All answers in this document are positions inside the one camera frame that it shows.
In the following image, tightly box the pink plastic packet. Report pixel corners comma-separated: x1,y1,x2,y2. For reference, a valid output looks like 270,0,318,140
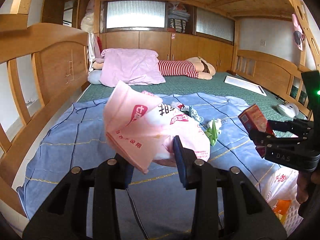
103,80,211,174

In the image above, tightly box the blue checked bedsheet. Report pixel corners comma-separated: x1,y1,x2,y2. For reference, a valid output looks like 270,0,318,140
16,92,283,240

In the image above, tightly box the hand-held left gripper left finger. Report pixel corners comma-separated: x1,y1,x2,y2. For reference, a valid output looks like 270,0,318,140
22,155,135,240

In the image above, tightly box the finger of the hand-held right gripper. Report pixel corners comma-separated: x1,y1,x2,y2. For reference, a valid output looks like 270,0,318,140
249,129,300,151
266,119,313,133

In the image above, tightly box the pink pillow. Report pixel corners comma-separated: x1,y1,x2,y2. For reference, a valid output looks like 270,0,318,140
99,48,166,87

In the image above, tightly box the wooden bunk bed frame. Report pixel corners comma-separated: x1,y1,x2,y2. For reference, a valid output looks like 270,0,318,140
0,0,320,218

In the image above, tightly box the white plastic bag red print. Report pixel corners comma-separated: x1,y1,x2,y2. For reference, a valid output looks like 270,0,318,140
255,166,304,233

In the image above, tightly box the white flat board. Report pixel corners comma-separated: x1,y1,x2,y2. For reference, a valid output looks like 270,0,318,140
224,75,267,97

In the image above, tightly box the white crumpled plastic wrapper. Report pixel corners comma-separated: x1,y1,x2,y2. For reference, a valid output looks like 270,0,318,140
170,101,185,112

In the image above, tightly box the stack of folded clothes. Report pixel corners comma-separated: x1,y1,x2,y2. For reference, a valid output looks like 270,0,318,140
168,2,193,33

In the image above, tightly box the green patterned bed mat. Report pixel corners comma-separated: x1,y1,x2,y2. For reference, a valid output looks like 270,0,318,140
77,71,309,120

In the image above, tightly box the dark wooden wardrobe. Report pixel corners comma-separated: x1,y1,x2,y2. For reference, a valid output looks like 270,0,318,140
41,0,93,34

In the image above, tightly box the light blue cushion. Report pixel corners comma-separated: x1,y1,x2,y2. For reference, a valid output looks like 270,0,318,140
87,70,103,84

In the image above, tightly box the green folded paper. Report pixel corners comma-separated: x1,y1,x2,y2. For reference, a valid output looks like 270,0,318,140
204,118,223,147

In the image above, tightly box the wooden wall cabinet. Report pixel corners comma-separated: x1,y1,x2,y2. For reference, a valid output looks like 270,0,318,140
100,30,235,73

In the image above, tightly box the red cardboard box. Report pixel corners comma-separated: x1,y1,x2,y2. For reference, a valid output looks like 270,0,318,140
237,104,275,158

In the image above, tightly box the frosted glass window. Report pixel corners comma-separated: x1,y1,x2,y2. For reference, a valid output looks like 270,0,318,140
106,1,166,29
196,7,235,42

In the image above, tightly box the white oval device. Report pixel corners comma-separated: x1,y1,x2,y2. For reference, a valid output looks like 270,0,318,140
276,102,300,117

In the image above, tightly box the pink hanging cloth toy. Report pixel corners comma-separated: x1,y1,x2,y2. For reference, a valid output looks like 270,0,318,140
292,14,306,51

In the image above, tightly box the white hanging cloth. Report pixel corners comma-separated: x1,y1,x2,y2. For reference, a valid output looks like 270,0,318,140
87,32,97,63

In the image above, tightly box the person's right hand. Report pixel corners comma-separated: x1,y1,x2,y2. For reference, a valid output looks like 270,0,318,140
297,169,313,203

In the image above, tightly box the white bedding bag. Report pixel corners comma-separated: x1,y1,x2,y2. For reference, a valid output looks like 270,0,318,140
80,0,100,34

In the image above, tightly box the plush doll striped shirt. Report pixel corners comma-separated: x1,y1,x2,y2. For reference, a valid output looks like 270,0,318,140
158,57,217,80

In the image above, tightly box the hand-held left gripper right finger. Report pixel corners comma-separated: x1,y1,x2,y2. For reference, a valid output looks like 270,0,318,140
172,135,288,240

